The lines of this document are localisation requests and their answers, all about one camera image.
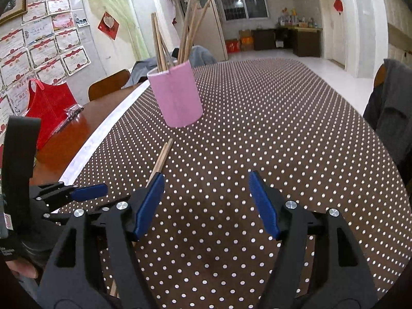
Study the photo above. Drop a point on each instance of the light wooden chopstick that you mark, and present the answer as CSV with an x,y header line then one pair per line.
x,y
162,157
168,150

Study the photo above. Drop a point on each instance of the red plastic bag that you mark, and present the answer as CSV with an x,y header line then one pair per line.
x,y
48,109

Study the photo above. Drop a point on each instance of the green curtain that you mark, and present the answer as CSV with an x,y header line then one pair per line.
x,y
122,13

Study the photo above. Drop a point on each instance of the red cardboard box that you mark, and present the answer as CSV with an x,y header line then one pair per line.
x,y
232,46

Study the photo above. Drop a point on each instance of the red square wall decoration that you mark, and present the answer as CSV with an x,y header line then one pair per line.
x,y
108,24

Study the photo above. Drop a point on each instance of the bottles on cabinet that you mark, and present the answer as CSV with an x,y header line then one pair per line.
x,y
296,19

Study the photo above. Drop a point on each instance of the wall of framed certificates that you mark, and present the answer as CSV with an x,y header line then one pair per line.
x,y
41,48

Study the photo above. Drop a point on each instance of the brown dotted tablecloth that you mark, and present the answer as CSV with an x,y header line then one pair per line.
x,y
257,128

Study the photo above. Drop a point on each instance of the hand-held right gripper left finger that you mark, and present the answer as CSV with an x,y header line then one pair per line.
x,y
148,206

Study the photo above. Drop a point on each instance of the pink cup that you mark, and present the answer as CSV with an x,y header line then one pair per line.
x,y
177,96

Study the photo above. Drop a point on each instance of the dark low cabinet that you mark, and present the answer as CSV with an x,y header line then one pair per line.
x,y
289,41

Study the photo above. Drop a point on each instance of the grey jacket on chair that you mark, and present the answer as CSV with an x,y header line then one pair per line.
x,y
392,109

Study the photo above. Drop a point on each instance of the bunch of wooden chopsticks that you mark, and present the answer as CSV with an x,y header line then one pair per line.
x,y
157,38

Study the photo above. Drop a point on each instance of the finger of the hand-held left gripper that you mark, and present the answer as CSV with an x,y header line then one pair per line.
x,y
90,191
58,214

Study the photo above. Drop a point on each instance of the person's left hand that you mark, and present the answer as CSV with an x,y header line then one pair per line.
x,y
22,268

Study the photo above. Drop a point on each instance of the window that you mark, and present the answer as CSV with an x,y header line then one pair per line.
x,y
243,1

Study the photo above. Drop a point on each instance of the wooden chair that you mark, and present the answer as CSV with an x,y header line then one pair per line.
x,y
107,85

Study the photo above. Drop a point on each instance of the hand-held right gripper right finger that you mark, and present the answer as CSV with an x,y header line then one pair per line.
x,y
264,204

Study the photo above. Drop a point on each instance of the grey cloth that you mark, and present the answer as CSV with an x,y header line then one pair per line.
x,y
201,56

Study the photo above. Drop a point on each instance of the orange cardboard box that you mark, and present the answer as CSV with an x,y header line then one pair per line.
x,y
247,40

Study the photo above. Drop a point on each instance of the white door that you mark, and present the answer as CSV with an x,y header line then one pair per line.
x,y
331,35

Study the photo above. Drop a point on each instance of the white wardrobe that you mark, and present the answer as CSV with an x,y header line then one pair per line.
x,y
396,22

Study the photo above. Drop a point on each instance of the clear plastic packet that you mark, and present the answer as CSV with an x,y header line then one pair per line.
x,y
73,111

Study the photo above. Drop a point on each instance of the small wall photo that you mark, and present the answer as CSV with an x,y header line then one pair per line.
x,y
81,20

